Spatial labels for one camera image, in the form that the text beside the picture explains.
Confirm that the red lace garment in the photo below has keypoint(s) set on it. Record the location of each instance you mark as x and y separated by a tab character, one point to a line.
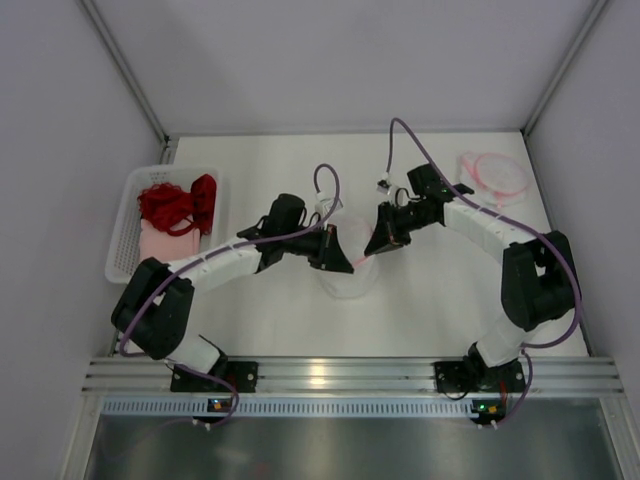
176	212

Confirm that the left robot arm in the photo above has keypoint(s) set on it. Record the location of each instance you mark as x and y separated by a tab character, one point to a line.
154	309

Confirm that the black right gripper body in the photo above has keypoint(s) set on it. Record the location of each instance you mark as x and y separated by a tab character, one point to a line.
386	226

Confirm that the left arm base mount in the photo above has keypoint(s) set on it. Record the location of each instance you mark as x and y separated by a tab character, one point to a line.
241	375

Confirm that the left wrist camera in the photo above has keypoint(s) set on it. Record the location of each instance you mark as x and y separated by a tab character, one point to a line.
326	205

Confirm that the white plastic basket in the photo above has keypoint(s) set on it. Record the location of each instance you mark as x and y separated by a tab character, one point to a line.
123	255

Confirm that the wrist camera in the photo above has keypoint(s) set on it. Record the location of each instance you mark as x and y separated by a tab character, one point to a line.
326	205
386	187

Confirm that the aluminium rail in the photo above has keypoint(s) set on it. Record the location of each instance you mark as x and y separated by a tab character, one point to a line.
553	377

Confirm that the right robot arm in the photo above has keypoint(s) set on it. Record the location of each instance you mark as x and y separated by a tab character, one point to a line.
538	280

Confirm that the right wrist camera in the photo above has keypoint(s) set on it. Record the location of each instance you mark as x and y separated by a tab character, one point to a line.
386	187

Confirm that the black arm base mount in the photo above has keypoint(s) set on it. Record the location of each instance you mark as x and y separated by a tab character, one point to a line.
458	378

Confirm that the perforated cable tray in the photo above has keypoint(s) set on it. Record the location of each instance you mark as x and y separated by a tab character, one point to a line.
299	407

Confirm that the pink garment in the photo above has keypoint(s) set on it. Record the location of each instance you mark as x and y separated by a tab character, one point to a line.
164	247

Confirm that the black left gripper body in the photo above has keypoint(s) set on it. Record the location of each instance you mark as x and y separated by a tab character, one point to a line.
326	248

